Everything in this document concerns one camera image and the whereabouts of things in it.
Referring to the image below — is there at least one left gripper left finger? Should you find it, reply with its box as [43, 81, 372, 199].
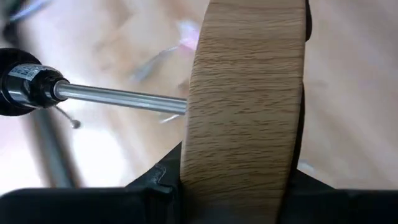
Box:
[124, 141, 185, 224]

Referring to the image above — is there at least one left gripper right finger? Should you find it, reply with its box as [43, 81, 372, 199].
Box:
[279, 0, 336, 224]

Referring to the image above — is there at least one clear plastic bag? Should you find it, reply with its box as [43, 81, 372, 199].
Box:
[129, 43, 187, 125]

